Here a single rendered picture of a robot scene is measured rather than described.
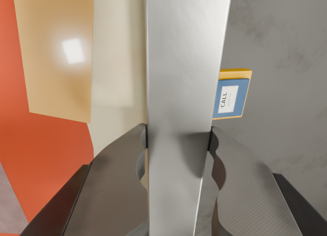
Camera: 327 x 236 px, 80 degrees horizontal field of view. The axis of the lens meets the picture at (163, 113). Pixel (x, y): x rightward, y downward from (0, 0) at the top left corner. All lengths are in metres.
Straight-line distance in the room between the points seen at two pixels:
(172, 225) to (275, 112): 1.99
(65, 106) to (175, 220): 0.12
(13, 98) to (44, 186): 0.09
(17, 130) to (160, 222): 0.14
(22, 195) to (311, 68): 2.13
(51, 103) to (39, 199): 0.12
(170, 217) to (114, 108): 0.09
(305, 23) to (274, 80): 0.46
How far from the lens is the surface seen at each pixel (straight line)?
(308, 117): 2.46
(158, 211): 0.17
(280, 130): 2.30
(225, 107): 0.51
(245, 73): 0.52
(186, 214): 0.17
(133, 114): 0.15
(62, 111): 0.17
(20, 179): 0.24
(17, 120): 0.20
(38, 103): 0.18
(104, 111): 0.16
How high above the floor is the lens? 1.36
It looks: 60 degrees down
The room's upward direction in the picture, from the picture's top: 154 degrees clockwise
